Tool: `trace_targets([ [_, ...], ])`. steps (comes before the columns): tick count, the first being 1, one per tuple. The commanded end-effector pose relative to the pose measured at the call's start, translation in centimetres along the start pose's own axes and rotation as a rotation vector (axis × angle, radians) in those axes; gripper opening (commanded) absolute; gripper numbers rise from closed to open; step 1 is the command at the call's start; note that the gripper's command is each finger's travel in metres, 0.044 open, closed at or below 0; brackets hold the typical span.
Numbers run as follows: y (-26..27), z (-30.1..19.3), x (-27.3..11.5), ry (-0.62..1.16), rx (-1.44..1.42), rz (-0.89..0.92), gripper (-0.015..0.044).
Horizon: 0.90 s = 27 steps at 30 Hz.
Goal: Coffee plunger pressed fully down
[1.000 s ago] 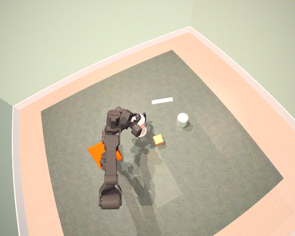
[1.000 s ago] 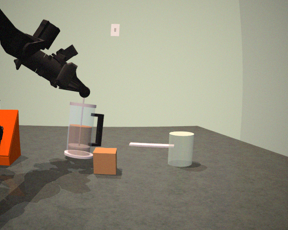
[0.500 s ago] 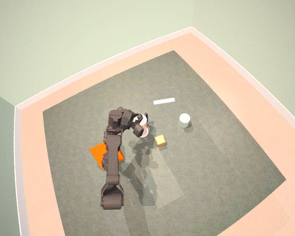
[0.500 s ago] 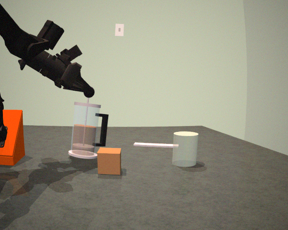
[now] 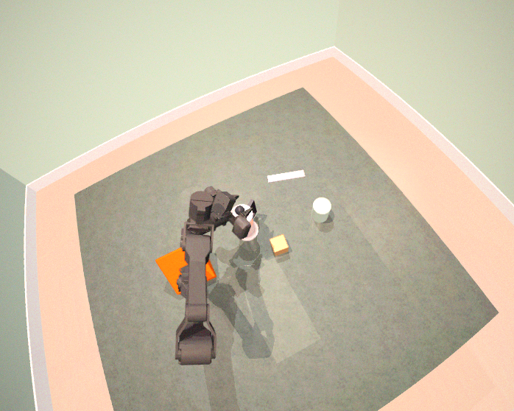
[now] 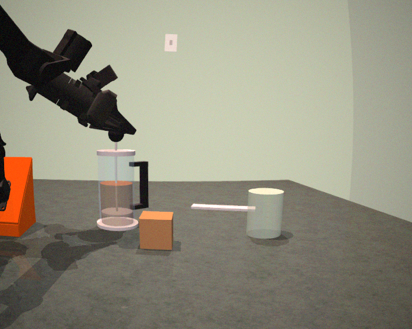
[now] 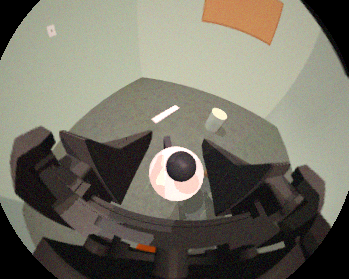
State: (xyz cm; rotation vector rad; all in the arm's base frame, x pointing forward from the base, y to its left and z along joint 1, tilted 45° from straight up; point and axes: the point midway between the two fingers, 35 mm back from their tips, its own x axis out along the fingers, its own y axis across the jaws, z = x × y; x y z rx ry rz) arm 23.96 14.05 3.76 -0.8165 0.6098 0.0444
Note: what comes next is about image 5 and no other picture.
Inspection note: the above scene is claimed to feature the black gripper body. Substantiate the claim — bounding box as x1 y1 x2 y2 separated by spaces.
205 186 251 239

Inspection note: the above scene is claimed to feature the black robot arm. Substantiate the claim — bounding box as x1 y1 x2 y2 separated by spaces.
175 189 236 365

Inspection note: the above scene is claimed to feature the glass french press with black knob plunger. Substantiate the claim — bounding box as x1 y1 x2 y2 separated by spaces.
231 199 258 241

